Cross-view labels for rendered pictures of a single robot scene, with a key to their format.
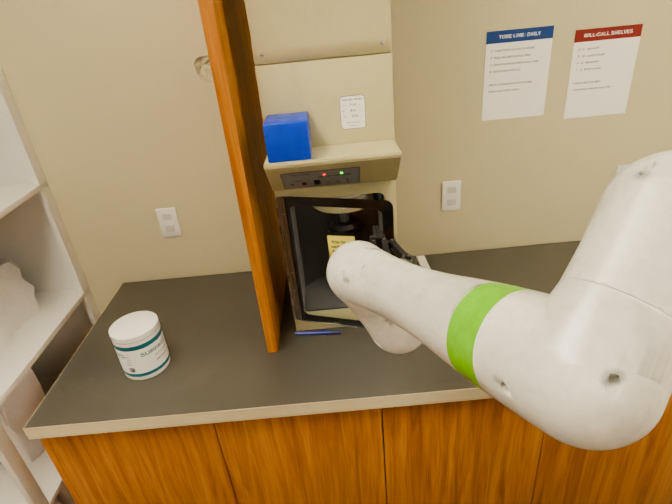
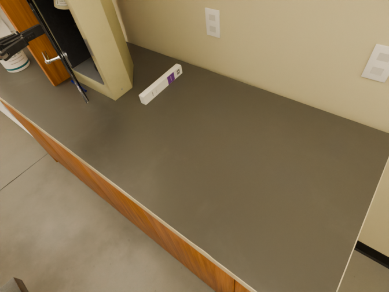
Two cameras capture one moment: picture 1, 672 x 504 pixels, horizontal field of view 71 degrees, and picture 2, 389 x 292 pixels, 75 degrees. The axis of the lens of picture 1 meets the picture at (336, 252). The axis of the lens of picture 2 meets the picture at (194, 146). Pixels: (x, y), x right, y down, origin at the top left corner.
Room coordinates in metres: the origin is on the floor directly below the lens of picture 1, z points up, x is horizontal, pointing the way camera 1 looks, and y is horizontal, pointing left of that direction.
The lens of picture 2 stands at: (0.72, -1.07, 1.67)
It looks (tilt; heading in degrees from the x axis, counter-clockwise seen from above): 50 degrees down; 45
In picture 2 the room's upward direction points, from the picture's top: 10 degrees counter-clockwise
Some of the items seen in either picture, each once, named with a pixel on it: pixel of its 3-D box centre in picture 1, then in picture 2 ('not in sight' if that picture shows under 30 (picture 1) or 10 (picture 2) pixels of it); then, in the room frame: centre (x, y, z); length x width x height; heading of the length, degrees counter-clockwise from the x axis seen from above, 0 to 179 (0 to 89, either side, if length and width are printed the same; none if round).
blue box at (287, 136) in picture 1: (288, 136); not in sight; (1.11, 0.08, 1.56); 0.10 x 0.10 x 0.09; 89
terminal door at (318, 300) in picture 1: (339, 266); (55, 47); (1.11, -0.01, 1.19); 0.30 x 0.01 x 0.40; 70
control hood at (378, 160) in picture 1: (333, 171); not in sight; (1.11, -0.01, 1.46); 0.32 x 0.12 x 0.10; 89
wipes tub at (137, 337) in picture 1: (140, 344); (10, 54); (1.08, 0.58, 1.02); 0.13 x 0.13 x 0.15
